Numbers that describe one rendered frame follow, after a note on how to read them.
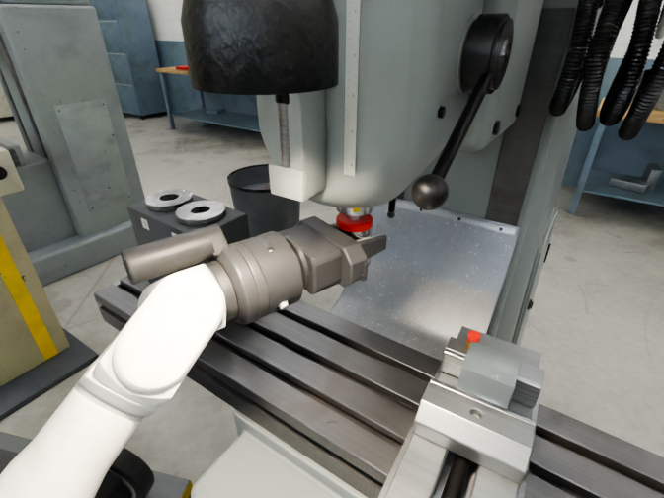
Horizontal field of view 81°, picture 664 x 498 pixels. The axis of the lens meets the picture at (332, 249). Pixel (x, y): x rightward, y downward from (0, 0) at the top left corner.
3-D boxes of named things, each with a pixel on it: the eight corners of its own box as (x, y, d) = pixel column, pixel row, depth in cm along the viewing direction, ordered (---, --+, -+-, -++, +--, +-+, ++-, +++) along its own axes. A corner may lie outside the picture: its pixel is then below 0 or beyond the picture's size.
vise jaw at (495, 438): (521, 486, 42) (530, 464, 40) (411, 432, 47) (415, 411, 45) (528, 442, 46) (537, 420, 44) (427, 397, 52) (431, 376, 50)
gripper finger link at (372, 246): (381, 250, 52) (346, 266, 49) (383, 229, 50) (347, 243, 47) (390, 255, 51) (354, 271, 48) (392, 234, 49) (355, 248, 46)
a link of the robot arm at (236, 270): (281, 316, 40) (168, 368, 34) (246, 314, 49) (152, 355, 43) (243, 210, 39) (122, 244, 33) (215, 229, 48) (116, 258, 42)
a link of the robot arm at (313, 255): (371, 233, 43) (277, 270, 36) (366, 302, 48) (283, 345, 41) (306, 198, 51) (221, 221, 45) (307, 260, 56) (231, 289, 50)
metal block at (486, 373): (503, 421, 47) (515, 387, 44) (453, 399, 50) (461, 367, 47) (510, 390, 51) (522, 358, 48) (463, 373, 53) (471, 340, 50)
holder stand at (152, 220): (211, 322, 75) (193, 230, 65) (148, 283, 86) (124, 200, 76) (257, 291, 83) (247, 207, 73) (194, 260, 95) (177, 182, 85)
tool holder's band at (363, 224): (374, 232, 48) (374, 224, 47) (336, 232, 48) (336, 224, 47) (371, 215, 52) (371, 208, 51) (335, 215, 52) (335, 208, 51)
